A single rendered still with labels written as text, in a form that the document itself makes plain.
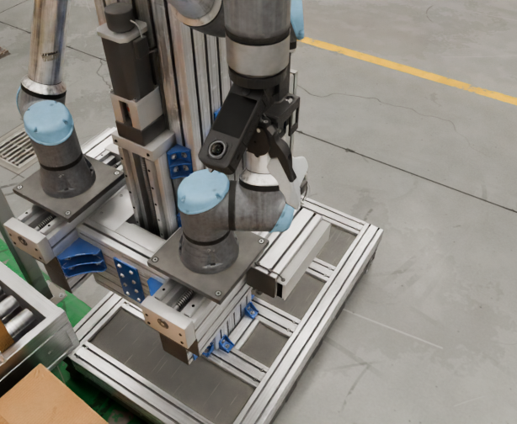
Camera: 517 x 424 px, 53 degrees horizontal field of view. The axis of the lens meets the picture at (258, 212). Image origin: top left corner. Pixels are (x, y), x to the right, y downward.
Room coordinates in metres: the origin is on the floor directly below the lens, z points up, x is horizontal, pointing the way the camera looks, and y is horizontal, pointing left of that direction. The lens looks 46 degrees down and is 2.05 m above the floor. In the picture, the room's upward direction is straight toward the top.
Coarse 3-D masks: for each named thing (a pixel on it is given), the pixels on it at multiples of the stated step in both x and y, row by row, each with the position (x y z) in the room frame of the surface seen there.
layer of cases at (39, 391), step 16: (16, 384) 0.73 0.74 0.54; (32, 384) 0.73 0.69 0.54; (48, 384) 0.73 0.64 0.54; (64, 384) 0.73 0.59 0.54; (0, 400) 0.68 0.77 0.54; (16, 400) 0.68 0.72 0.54; (32, 400) 0.68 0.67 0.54; (48, 400) 0.68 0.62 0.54; (64, 400) 0.68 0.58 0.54; (80, 400) 0.68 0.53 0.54; (0, 416) 0.63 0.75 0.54; (16, 416) 0.63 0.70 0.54; (32, 416) 0.63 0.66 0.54; (48, 416) 0.63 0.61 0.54; (64, 416) 0.63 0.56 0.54; (80, 416) 0.63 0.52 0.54; (96, 416) 0.63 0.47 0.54
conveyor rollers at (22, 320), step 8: (0, 288) 1.09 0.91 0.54; (8, 296) 1.05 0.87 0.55; (0, 304) 1.02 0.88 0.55; (8, 304) 1.02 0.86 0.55; (16, 304) 1.03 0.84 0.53; (0, 312) 0.99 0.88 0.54; (8, 312) 1.00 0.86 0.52; (24, 312) 0.98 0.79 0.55; (16, 320) 0.96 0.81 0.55; (24, 320) 0.96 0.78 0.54; (32, 320) 0.97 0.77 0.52; (8, 328) 0.92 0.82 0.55; (16, 328) 0.93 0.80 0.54
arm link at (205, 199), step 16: (192, 176) 0.88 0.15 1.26; (208, 176) 0.87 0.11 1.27; (224, 176) 0.87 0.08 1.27; (192, 192) 0.82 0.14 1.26; (208, 192) 0.82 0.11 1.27; (224, 192) 0.82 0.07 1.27; (192, 208) 0.79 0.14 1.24; (208, 208) 0.79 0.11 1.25; (224, 208) 0.80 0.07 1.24; (192, 224) 0.79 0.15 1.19; (208, 224) 0.79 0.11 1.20; (224, 224) 0.79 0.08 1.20; (208, 240) 0.79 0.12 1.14
